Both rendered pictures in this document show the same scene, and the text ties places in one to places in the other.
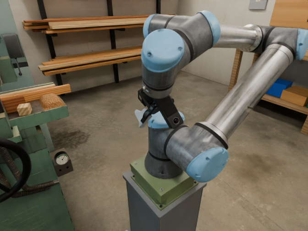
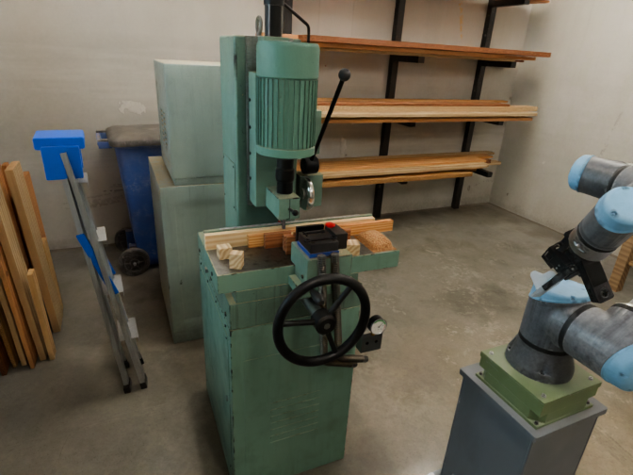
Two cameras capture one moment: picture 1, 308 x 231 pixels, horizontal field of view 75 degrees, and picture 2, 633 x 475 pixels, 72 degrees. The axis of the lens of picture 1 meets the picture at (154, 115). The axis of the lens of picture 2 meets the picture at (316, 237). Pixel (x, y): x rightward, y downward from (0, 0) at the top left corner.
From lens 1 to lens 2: 0.66 m
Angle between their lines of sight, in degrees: 13
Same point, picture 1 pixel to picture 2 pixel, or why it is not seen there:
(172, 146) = (578, 331)
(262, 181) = not seen: outside the picture
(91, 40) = (348, 137)
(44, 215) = (321, 410)
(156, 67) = (618, 227)
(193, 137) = (615, 321)
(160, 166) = (541, 361)
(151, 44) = (616, 203)
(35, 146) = (348, 301)
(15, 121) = not seen: hidden behind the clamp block
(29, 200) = (315, 379)
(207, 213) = not seen: outside the picture
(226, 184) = (615, 443)
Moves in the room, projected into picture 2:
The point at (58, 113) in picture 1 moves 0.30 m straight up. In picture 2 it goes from (387, 260) to (399, 171)
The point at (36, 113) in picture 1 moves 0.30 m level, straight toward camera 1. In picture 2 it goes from (365, 254) to (416, 303)
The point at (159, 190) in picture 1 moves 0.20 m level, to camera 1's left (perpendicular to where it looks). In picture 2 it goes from (541, 397) to (464, 382)
